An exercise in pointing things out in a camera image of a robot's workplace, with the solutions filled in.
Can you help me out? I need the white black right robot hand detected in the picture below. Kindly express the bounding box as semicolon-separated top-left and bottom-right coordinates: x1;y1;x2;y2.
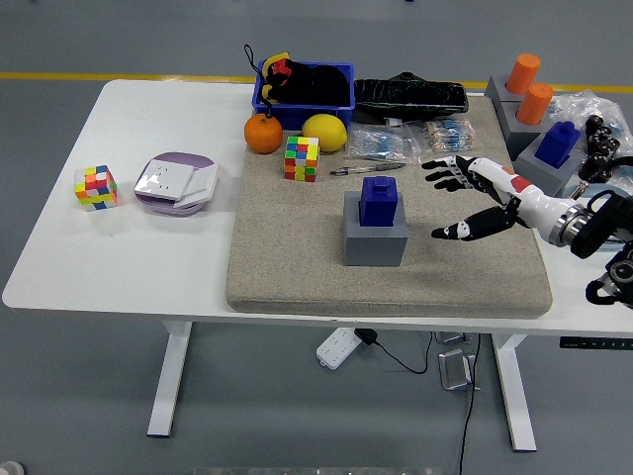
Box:
420;154;565;242

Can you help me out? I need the blue square seal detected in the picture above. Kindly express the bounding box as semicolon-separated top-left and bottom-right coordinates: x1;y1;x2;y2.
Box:
358;176;403;229
536;121;581;169

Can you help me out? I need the grey square seal holder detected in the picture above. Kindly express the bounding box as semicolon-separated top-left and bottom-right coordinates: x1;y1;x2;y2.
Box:
343;190;409;268
513;131;588;197

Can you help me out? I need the grey round-hole seal holder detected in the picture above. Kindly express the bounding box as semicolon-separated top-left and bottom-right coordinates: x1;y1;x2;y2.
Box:
497;96;558;160
484;73;525;105

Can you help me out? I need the orange cylinder seal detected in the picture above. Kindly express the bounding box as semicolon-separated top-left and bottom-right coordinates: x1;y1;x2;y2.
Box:
516;82;555;125
506;52;542;95

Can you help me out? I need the dark brown bead cluster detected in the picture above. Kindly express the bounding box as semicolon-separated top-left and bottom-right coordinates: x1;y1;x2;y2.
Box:
585;115;622;182

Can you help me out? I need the bag of brown resistors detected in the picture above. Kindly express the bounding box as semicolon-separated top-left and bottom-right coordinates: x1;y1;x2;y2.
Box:
422;118;479;152

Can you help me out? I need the clear plastic bag of parts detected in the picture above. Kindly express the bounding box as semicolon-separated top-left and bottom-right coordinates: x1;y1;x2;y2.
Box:
548;88;633;149

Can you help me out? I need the bag of blue resistors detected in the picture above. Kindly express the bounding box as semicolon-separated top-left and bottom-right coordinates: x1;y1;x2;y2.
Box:
348;123;424;164

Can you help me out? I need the silver black pen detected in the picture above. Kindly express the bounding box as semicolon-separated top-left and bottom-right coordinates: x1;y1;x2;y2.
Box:
329;161;408;177

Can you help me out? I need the black tray in plastic wrap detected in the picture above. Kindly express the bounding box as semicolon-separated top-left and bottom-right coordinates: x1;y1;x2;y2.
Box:
353;70;470;125

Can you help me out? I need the black table control panel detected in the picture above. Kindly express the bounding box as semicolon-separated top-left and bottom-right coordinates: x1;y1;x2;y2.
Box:
559;335;633;350

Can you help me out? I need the white table leg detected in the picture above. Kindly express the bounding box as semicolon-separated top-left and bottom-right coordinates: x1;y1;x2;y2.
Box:
146;320;194;439
492;333;539;452

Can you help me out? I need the yellow lemon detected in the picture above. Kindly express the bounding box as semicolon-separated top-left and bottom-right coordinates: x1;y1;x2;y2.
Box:
302;113;349;152

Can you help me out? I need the colourful stickerless puzzle cube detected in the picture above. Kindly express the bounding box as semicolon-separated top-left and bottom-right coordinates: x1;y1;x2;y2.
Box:
283;136;321;183

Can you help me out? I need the grey-brown mat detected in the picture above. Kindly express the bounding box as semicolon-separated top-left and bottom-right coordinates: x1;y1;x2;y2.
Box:
226;94;554;321

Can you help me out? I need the blue plastic bin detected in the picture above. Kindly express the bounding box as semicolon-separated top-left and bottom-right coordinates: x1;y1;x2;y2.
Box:
251;60;356;131

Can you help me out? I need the white power strip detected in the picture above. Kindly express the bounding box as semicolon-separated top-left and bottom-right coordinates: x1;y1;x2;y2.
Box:
316;327;361;371

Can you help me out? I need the orange fruit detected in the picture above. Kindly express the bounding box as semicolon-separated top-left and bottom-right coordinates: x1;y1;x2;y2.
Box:
243;113;284;155

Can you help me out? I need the white-edged colourful puzzle cube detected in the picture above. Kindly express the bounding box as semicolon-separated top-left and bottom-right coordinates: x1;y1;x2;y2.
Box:
73;164;120;213

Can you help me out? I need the large metal bracket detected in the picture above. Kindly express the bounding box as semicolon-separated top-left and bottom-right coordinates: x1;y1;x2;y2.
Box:
437;348;479;393

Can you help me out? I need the thin black adaptor cable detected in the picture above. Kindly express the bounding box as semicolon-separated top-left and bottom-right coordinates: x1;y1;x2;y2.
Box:
373;332;435;376

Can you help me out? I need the long black floor cable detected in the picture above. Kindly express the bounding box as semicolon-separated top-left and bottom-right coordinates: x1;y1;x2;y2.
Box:
457;335;484;475

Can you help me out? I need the black lanyard cord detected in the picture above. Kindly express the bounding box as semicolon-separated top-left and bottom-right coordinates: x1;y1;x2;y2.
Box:
242;44;264;80

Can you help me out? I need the small white switch panel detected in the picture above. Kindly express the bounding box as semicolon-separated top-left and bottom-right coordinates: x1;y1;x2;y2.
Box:
175;165;219;209

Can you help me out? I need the large white switch panel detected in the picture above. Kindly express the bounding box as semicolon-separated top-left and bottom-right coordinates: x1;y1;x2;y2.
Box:
134;158;195;204

